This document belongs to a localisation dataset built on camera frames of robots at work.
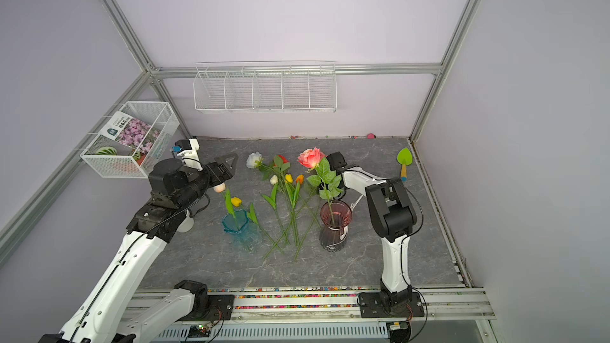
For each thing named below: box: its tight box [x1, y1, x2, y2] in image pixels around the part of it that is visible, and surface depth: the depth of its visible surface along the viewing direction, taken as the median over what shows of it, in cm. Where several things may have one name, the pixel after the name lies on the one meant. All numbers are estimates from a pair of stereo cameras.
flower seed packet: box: [99, 110, 162, 154], surface depth 76 cm
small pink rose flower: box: [297, 146, 344, 225], surface depth 72 cm
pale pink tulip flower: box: [212, 182, 236, 220], surface depth 72 cm
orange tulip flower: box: [293, 174, 305, 261], surface depth 98 cm
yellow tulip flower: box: [284, 173, 300, 249], surface depth 101 cm
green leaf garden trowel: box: [396, 146, 414, 182], surface depth 114 cm
